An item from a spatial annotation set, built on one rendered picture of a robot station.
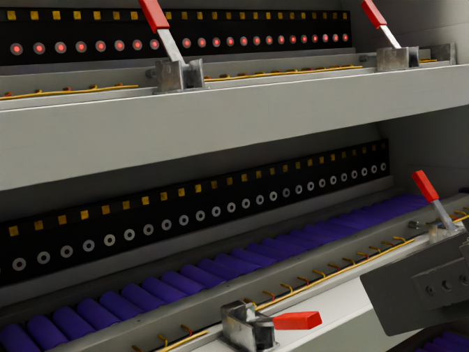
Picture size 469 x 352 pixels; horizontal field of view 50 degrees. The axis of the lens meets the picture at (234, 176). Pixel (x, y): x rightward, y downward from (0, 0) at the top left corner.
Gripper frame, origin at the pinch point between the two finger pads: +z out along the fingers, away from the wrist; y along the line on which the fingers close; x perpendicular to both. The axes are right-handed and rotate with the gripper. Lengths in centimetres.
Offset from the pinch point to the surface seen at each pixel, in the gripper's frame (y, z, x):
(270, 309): 4.0, 20.5, 1.6
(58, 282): -8.5, 31.5, 10.8
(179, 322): -3.3, 21.8, 3.4
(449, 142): 42.5, 22.9, 12.2
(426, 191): 26.0, 17.9, 6.3
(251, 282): 3.9, 21.5, 4.2
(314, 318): 0.0, 10.5, 0.1
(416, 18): 42, 18, 29
